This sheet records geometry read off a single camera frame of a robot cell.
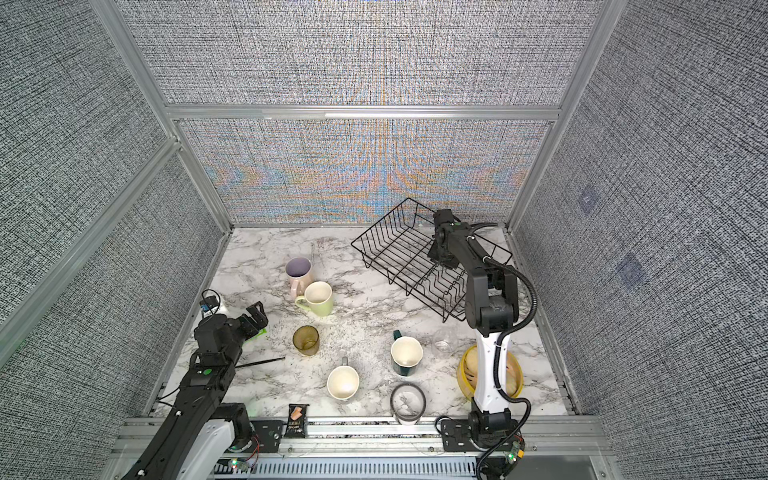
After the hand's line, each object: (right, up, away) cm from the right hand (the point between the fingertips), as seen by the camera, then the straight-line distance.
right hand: (441, 259), depth 103 cm
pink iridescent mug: (-47, -4, -9) cm, 48 cm away
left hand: (-58, -14, -20) cm, 63 cm away
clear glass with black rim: (-14, -37, -25) cm, 47 cm away
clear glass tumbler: (-2, -24, -15) cm, 28 cm away
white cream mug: (-31, -32, -25) cm, 50 cm away
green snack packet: (-51, -18, -28) cm, 61 cm away
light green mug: (-40, -11, -12) cm, 43 cm away
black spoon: (-56, -29, -17) cm, 65 cm away
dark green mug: (-14, -26, -20) cm, 36 cm away
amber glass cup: (-43, -23, -14) cm, 51 cm away
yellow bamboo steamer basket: (+2, -30, -23) cm, 38 cm away
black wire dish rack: (-15, +4, +7) cm, 17 cm away
